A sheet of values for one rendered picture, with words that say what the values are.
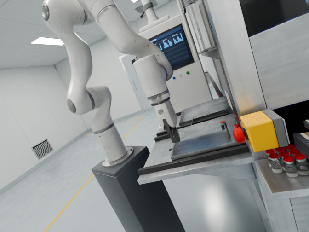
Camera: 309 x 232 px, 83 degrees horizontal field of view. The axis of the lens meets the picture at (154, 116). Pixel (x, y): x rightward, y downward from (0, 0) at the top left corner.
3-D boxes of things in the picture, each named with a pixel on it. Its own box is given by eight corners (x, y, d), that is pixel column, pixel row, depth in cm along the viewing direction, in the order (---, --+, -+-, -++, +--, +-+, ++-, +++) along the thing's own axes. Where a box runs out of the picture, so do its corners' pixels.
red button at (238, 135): (249, 136, 46) (245, 123, 45) (254, 143, 42) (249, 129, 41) (234, 140, 47) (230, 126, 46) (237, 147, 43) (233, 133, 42)
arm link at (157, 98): (165, 91, 58) (168, 100, 59) (169, 87, 66) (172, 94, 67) (143, 100, 61) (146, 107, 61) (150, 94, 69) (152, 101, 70)
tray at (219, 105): (235, 98, 110) (233, 92, 109) (246, 110, 86) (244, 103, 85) (184, 114, 121) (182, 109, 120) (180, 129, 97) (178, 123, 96)
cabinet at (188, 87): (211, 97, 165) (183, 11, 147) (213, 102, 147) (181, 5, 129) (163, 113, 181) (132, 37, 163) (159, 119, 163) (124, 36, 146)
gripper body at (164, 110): (166, 98, 58) (178, 127, 61) (170, 92, 68) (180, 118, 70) (146, 105, 61) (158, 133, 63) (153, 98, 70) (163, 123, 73)
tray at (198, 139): (250, 115, 78) (248, 108, 78) (275, 142, 55) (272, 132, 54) (179, 135, 89) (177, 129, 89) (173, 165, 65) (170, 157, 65)
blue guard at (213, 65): (206, 68, 232) (202, 55, 228) (240, 116, 54) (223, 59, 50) (206, 68, 233) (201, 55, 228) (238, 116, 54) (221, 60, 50)
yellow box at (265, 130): (275, 132, 45) (269, 107, 44) (289, 146, 39) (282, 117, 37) (244, 140, 48) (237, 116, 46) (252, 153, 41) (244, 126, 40)
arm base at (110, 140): (97, 165, 100) (82, 138, 96) (121, 147, 113) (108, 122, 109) (115, 169, 87) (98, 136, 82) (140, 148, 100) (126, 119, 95)
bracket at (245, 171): (253, 173, 66) (244, 144, 64) (255, 178, 64) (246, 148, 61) (170, 188, 77) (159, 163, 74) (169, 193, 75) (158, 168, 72)
